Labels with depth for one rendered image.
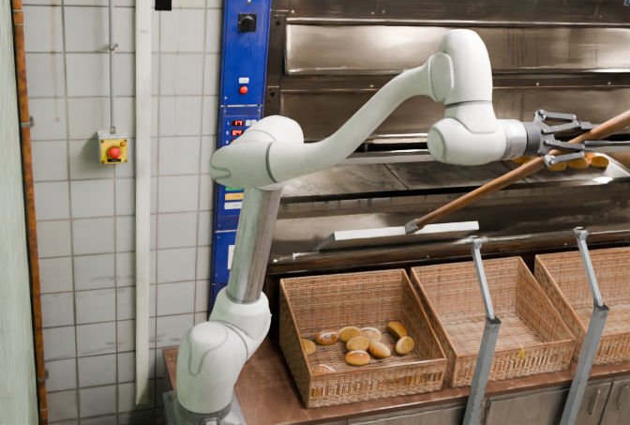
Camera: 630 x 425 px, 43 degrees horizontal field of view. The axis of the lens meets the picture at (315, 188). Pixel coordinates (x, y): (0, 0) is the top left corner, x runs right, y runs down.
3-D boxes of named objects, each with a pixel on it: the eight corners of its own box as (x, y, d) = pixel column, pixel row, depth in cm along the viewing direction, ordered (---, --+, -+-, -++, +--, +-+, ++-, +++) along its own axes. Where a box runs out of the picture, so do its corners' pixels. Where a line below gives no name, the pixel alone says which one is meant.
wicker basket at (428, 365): (272, 333, 335) (277, 277, 323) (396, 320, 352) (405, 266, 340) (305, 411, 293) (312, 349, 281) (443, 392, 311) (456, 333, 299)
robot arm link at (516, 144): (487, 166, 178) (511, 164, 180) (510, 154, 170) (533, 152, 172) (480, 127, 180) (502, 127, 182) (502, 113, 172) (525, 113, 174)
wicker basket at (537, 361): (398, 319, 353) (408, 265, 341) (508, 305, 372) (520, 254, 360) (450, 390, 312) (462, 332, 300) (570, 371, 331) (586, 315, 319)
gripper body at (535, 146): (503, 127, 181) (538, 126, 185) (511, 162, 179) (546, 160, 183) (522, 115, 175) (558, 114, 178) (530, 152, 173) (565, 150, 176)
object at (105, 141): (97, 157, 278) (97, 129, 274) (127, 156, 281) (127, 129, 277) (98, 165, 272) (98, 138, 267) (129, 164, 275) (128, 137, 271)
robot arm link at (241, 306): (194, 358, 235) (227, 320, 254) (243, 379, 231) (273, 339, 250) (232, 121, 200) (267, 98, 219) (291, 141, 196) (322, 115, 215)
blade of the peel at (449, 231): (479, 229, 284) (477, 220, 285) (335, 239, 266) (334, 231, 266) (433, 248, 317) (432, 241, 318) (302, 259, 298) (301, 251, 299)
